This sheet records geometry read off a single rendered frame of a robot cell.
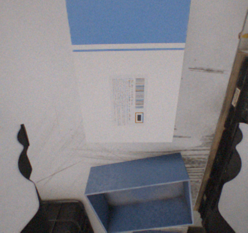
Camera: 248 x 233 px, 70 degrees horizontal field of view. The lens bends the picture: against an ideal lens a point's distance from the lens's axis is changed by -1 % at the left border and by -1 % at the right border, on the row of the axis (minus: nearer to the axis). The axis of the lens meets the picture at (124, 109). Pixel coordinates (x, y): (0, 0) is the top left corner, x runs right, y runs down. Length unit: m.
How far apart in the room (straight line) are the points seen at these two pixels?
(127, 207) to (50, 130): 0.28
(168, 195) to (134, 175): 0.15
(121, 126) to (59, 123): 0.16
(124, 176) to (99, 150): 0.07
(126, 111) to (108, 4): 0.12
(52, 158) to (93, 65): 0.28
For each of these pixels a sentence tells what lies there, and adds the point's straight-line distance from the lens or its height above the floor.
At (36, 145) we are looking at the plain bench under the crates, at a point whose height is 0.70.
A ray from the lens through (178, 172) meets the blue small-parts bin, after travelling 0.37.
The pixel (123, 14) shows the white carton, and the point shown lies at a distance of 0.20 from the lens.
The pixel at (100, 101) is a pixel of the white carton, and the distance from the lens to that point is 0.22.
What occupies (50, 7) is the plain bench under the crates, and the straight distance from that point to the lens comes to 0.31.
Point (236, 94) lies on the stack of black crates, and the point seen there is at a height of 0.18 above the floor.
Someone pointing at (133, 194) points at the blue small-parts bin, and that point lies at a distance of 0.49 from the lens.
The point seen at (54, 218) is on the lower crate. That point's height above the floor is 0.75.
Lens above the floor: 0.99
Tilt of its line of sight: 61 degrees down
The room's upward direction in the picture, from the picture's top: 177 degrees counter-clockwise
